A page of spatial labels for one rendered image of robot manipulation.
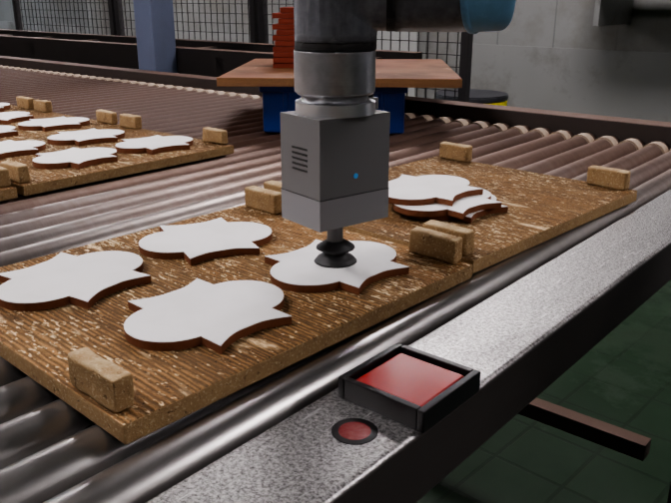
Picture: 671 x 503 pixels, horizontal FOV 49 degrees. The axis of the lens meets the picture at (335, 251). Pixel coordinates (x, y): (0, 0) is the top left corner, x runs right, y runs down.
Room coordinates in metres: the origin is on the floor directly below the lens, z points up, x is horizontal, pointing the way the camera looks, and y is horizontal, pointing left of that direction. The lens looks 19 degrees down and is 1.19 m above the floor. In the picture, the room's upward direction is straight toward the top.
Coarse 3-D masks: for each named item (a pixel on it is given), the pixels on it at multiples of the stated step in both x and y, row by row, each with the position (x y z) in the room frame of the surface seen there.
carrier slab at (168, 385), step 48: (288, 240) 0.79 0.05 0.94; (144, 288) 0.64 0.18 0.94; (384, 288) 0.64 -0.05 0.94; (432, 288) 0.66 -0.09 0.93; (0, 336) 0.54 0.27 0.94; (48, 336) 0.54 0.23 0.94; (96, 336) 0.54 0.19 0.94; (288, 336) 0.54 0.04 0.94; (336, 336) 0.56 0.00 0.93; (48, 384) 0.48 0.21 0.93; (144, 384) 0.46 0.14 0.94; (192, 384) 0.46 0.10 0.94; (240, 384) 0.48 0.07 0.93; (144, 432) 0.42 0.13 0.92
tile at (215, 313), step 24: (192, 288) 0.62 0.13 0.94; (216, 288) 0.62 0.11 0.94; (240, 288) 0.62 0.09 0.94; (264, 288) 0.62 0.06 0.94; (144, 312) 0.56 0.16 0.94; (168, 312) 0.56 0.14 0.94; (192, 312) 0.56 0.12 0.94; (216, 312) 0.56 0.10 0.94; (240, 312) 0.56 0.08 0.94; (264, 312) 0.56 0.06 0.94; (144, 336) 0.52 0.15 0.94; (168, 336) 0.52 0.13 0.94; (192, 336) 0.52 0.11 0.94; (216, 336) 0.52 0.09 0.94; (240, 336) 0.53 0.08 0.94
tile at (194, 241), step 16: (192, 224) 0.82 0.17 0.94; (208, 224) 0.82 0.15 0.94; (224, 224) 0.82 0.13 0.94; (240, 224) 0.82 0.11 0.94; (256, 224) 0.82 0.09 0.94; (144, 240) 0.76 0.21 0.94; (160, 240) 0.76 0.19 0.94; (176, 240) 0.76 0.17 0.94; (192, 240) 0.76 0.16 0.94; (208, 240) 0.76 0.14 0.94; (224, 240) 0.76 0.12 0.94; (240, 240) 0.76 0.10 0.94; (256, 240) 0.76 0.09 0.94; (160, 256) 0.72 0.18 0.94; (176, 256) 0.72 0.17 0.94; (192, 256) 0.71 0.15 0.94; (208, 256) 0.72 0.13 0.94
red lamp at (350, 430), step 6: (342, 426) 0.44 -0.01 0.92; (348, 426) 0.44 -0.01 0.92; (354, 426) 0.44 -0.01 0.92; (360, 426) 0.44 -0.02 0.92; (366, 426) 0.44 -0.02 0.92; (342, 432) 0.43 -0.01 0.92; (348, 432) 0.43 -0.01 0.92; (354, 432) 0.43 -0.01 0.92; (360, 432) 0.43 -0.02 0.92; (366, 432) 0.43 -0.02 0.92; (348, 438) 0.42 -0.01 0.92; (354, 438) 0.42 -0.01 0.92; (360, 438) 0.42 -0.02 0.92
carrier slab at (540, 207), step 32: (448, 160) 1.22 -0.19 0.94; (512, 192) 1.00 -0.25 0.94; (544, 192) 1.00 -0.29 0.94; (576, 192) 1.00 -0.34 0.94; (608, 192) 1.00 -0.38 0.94; (384, 224) 0.85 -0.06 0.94; (416, 224) 0.85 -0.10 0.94; (448, 224) 0.85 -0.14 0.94; (480, 224) 0.85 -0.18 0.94; (512, 224) 0.85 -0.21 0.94; (544, 224) 0.85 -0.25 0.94; (576, 224) 0.88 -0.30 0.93; (480, 256) 0.73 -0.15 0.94
